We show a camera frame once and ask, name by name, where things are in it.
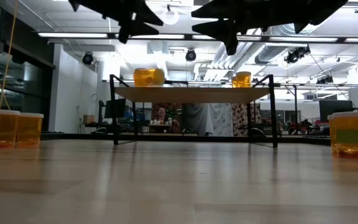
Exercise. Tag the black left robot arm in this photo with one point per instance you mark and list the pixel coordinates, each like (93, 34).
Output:
(89, 4)

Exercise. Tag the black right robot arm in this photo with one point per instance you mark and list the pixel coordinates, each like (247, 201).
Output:
(322, 7)

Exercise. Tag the silver ventilation duct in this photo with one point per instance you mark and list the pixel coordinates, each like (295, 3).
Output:
(269, 53)

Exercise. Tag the linear ceiling light track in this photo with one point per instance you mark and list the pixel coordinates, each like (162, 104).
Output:
(73, 35)

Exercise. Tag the grey hanging cloth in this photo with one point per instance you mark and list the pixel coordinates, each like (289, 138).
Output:
(197, 119)

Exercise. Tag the floral hanging fabric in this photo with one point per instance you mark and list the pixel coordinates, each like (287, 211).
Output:
(241, 119)
(169, 109)

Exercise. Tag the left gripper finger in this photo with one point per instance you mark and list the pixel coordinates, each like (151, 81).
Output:
(143, 29)
(143, 14)

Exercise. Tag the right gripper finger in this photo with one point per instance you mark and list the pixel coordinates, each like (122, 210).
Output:
(219, 28)
(219, 11)

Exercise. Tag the black aluminium frame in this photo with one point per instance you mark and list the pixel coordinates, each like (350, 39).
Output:
(197, 137)

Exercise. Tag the white patterned hanging fabric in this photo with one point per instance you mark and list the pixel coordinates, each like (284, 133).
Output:
(221, 119)

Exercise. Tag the brown cardboard box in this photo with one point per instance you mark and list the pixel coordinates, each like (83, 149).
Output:
(88, 119)

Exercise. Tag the black track spotlight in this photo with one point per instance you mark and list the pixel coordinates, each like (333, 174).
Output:
(190, 55)
(325, 80)
(87, 58)
(297, 54)

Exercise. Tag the black computer monitor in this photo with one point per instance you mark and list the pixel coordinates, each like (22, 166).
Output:
(115, 108)
(336, 110)

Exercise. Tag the wooden shelf with black legs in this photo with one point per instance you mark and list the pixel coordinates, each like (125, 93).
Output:
(191, 95)

